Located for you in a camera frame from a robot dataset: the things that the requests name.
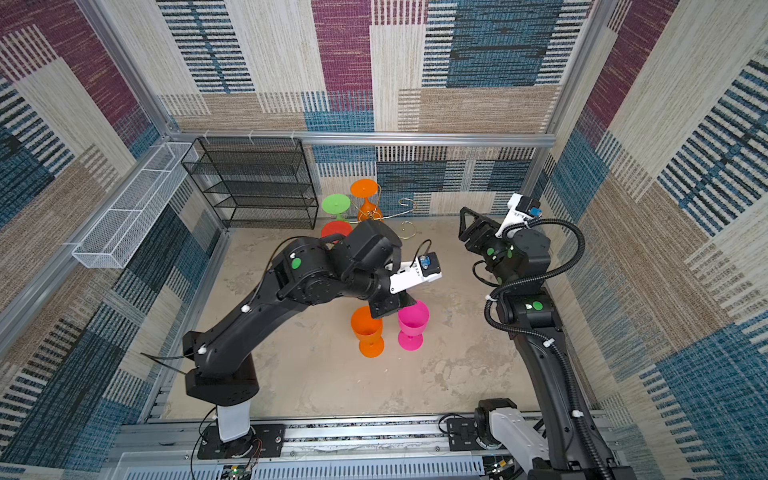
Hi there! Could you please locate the red wine glass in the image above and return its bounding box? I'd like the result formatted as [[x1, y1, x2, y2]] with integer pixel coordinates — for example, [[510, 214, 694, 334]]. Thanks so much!
[[321, 220, 353, 243]]

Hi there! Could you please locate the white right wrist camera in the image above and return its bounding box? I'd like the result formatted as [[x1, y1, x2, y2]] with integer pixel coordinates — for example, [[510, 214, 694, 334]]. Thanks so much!
[[495, 193, 542, 239]]

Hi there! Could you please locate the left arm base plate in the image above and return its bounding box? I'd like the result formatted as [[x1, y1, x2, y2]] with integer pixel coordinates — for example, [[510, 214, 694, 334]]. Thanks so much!
[[196, 424, 286, 460]]

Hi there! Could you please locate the aluminium front rail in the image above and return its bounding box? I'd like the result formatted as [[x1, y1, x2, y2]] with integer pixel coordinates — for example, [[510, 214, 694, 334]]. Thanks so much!
[[101, 412, 631, 480]]

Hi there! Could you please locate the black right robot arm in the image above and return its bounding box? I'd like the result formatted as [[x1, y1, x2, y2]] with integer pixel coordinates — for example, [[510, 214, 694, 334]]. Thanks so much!
[[458, 207, 636, 479]]

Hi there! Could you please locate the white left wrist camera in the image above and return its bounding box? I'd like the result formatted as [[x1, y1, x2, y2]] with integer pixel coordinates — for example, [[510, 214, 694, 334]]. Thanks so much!
[[389, 252, 442, 294]]

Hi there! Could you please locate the white wire mesh basket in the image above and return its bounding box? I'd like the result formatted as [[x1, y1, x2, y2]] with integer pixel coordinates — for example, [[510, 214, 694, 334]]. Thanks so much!
[[72, 142, 192, 269]]

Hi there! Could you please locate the orange wine glass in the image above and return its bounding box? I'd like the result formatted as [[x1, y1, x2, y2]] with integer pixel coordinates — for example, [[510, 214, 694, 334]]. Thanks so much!
[[350, 306, 385, 358], [350, 179, 383, 222]]

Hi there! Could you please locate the black wire shelf rack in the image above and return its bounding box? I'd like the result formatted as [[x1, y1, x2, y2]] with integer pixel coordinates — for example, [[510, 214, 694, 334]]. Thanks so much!
[[181, 137, 319, 230]]

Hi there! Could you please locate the orange wine glass back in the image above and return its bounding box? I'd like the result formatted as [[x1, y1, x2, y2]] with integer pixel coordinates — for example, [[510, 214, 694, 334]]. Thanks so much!
[[350, 179, 383, 222]]

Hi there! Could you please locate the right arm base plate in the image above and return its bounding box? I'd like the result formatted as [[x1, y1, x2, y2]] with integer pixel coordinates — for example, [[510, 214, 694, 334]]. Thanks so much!
[[446, 415, 533, 452]]

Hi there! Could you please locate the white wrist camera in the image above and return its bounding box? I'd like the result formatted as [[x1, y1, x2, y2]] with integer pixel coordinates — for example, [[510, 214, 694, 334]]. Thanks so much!
[[389, 252, 442, 294], [495, 193, 542, 239]]

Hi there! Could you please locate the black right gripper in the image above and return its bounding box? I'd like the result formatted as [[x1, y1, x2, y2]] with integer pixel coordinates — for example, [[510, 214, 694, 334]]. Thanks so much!
[[458, 207, 516, 289]]

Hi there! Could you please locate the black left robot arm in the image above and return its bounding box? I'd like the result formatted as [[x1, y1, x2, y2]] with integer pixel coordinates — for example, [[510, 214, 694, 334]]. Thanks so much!
[[182, 220, 424, 443]]

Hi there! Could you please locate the green wine glass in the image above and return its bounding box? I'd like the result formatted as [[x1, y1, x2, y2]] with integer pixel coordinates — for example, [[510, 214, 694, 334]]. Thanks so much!
[[321, 194, 351, 222]]

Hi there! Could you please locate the magenta wine glass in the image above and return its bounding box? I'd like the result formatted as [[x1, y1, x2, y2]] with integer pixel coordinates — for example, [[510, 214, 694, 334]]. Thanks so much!
[[398, 301, 430, 351]]

